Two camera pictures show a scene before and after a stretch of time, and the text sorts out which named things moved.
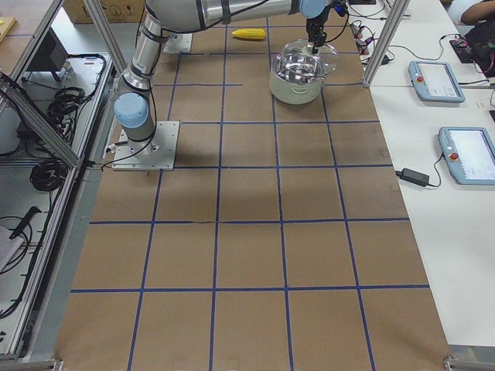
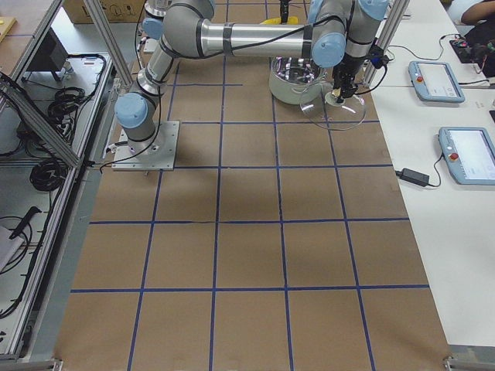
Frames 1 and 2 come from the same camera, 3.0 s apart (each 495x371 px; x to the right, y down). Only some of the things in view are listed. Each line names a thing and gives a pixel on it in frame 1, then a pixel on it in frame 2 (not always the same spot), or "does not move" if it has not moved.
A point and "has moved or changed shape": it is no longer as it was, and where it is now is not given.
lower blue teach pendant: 470,153 does not move
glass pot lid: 327,59 has moved or changed shape
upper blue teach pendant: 435,81 does not move
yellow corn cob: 249,33 has moved or changed shape
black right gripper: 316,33 -> 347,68
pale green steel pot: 296,78 does not move
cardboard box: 115,11 does not move
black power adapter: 416,177 does not move
